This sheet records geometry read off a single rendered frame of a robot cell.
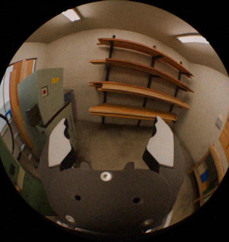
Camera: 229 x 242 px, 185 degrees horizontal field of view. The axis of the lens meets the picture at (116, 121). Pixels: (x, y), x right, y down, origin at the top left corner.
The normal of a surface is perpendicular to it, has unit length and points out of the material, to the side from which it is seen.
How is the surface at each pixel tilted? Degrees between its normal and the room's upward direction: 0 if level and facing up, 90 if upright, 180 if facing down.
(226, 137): 90
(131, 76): 90
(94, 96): 90
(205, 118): 90
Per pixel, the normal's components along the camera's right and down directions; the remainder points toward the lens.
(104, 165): 0.13, -0.83
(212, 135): -0.99, -0.08
